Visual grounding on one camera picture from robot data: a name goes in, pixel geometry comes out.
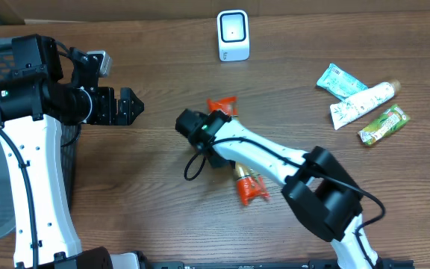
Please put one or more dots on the red spaghetti packet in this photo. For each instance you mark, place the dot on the red spaghetti packet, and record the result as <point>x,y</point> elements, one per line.
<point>249,183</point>

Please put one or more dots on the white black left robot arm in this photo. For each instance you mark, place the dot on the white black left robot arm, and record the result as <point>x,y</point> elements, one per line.
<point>52,86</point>

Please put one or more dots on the brown cardboard backdrop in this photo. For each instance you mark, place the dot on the brown cardboard backdrop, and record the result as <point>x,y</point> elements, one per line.
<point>18,11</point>

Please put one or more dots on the white barcode scanner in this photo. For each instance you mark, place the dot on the white barcode scanner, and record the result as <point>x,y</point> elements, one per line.
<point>233,35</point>

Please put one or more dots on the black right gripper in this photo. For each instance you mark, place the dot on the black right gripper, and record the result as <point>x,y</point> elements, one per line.
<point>216,161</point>

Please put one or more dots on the white tube gold cap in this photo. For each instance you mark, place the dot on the white tube gold cap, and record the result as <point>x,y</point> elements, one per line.
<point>361,103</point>

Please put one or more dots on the teal wet wipes packet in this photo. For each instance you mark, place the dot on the teal wet wipes packet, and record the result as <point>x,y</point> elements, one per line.
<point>340,83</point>

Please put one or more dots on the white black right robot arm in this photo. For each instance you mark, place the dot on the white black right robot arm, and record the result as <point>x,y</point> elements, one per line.
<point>324,198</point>

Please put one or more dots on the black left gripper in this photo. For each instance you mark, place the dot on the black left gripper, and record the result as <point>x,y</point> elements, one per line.
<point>107,105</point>

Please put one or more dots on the green snack packet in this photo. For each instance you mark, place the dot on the green snack packet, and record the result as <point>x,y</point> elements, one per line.
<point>389,122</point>

